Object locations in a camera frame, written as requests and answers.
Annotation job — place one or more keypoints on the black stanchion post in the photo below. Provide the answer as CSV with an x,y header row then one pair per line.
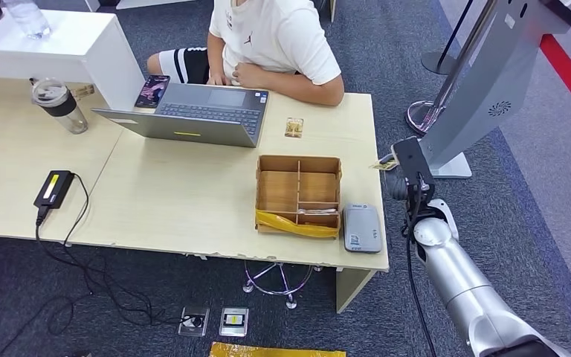
x,y
438,63

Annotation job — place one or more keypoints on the ID card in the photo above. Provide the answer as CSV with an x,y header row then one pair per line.
x,y
383,165

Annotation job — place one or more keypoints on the clear water bottle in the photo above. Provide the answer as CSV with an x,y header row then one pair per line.
x,y
28,19

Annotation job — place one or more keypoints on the floor socket with plug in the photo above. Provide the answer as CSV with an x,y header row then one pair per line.
x,y
194,321

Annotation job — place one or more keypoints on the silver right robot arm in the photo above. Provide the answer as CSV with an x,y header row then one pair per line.
x,y
463,286

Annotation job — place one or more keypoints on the black power adapter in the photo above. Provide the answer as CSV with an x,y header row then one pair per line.
x,y
54,189

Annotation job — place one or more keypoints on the white desk shelf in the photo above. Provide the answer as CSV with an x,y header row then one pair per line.
x,y
68,47

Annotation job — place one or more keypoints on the desk leg panel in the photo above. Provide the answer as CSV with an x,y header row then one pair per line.
x,y
352,288

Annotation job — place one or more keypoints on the wooden compartment box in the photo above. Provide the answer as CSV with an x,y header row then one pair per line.
x,y
278,189

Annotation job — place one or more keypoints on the chrome stanchion post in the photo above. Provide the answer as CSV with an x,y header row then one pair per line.
x,y
423,116

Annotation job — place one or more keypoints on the gold patterned card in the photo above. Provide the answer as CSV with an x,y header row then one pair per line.
x,y
294,127

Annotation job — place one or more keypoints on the wrist camera with black bracket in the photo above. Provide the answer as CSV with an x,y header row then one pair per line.
x,y
411,157

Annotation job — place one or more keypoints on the grey kiosk stand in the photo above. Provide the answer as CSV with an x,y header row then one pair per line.
x,y
487,84

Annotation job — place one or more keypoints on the person's right hand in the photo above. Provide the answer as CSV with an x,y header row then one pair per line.
x,y
218,80

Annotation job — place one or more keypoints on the white furniture base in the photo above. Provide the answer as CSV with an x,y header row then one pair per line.
x,y
142,3

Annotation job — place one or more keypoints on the small tan item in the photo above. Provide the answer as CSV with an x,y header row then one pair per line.
x,y
83,91

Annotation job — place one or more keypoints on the yellow tape strip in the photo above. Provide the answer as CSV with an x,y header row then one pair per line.
x,y
290,227

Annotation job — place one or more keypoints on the floor socket with yellow label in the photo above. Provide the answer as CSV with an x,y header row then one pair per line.
x,y
234,322

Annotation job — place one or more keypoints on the person's left forearm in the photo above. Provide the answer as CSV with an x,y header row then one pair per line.
x,y
305,88

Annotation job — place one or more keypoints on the grey laptop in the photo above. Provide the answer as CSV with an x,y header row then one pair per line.
x,y
192,130

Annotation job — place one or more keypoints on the person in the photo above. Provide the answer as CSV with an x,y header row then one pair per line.
x,y
275,34

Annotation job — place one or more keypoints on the clear tumbler with black band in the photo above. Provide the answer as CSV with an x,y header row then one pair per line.
x,y
61,108

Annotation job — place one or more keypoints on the grey card reader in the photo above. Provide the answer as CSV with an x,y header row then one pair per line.
x,y
362,229

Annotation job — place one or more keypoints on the black smartphone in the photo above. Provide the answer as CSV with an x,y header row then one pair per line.
x,y
152,91

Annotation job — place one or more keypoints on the key card stack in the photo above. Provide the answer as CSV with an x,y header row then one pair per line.
x,y
317,211

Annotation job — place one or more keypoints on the chrome stool base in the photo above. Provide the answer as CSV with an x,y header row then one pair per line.
x,y
291,300

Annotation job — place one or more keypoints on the person's right forearm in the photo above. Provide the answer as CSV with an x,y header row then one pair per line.
x,y
215,56

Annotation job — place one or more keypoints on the person's left hand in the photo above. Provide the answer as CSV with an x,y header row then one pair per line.
x,y
250,76

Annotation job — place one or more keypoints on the yellow package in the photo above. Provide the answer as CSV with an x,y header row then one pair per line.
x,y
275,351

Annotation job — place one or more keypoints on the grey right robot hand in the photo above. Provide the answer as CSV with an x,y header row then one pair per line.
x,y
396,187

